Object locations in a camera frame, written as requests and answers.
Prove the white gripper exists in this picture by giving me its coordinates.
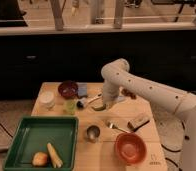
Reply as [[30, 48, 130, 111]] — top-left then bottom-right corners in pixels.
[[101, 79, 121, 109]]

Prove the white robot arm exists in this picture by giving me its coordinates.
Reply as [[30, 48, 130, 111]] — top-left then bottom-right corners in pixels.
[[101, 58, 196, 171]]

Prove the green plastic cup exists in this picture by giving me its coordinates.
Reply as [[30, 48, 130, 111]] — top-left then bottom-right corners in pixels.
[[64, 100, 76, 115]]

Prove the small metal cup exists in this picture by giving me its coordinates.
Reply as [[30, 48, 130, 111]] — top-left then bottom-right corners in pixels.
[[86, 125, 100, 142]]

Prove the white plastic cup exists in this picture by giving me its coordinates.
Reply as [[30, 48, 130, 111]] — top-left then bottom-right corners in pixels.
[[38, 91, 55, 109]]

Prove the bunch of dark grapes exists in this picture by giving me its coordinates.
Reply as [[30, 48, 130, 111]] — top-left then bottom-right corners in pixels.
[[121, 89, 137, 99]]

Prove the blue sponge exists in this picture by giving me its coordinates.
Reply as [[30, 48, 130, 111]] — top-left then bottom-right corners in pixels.
[[78, 83, 88, 98]]

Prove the metal fork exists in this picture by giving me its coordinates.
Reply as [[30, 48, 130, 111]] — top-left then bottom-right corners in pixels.
[[106, 122, 129, 133]]

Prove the dark red bowl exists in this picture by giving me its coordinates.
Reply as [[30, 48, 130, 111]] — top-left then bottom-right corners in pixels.
[[58, 80, 78, 99]]

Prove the orange bowl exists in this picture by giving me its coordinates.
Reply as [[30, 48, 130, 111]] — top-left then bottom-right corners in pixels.
[[114, 133, 147, 166]]

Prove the green plastic tray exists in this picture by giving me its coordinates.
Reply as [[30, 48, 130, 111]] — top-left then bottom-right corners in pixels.
[[3, 116, 78, 171]]

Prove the yellow apple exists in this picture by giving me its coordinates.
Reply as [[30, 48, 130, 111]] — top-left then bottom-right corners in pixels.
[[32, 152, 48, 167]]

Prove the tan block with black handle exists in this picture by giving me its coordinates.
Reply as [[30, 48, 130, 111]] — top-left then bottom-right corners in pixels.
[[127, 113, 150, 132]]

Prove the black power cable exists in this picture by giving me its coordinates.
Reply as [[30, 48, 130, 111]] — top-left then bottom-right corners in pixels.
[[160, 121, 189, 171]]

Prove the black cable at left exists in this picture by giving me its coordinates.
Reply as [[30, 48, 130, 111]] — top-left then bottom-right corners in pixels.
[[0, 112, 15, 139]]

